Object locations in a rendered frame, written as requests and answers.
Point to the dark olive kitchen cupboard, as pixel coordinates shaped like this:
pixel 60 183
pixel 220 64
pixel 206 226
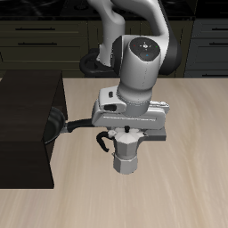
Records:
pixel 44 38

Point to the black frying pan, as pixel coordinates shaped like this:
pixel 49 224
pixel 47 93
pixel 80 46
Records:
pixel 55 124

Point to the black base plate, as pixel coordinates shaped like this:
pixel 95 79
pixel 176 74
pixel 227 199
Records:
pixel 86 63

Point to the black kitchen countertop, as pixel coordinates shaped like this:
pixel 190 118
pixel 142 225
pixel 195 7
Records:
pixel 44 9

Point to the dark wooden cabinet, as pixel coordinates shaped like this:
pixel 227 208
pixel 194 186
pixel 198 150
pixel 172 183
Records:
pixel 26 124

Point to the silver moka pot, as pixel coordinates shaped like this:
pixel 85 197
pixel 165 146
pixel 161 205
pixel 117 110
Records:
pixel 126 154

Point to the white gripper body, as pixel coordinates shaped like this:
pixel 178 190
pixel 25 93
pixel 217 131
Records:
pixel 133 121

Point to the dark grey stove plate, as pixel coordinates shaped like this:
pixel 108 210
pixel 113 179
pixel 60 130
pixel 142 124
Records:
pixel 156 135

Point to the grey kitchen cupboard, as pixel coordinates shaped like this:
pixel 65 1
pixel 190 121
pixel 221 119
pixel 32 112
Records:
pixel 207 47

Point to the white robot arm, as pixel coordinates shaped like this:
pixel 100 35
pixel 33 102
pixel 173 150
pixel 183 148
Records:
pixel 139 74

